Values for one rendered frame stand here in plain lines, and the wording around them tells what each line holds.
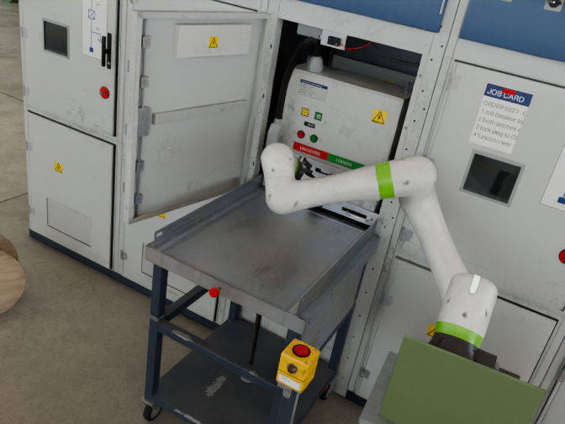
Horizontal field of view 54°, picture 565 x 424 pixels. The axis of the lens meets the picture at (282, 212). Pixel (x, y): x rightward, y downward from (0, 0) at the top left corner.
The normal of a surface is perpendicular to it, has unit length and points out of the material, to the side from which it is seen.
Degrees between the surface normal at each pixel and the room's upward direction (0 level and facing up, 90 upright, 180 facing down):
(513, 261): 90
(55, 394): 0
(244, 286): 0
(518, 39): 90
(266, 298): 0
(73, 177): 90
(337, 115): 90
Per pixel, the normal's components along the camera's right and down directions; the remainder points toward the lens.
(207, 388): 0.16, -0.88
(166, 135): 0.75, 0.40
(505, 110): -0.47, 0.33
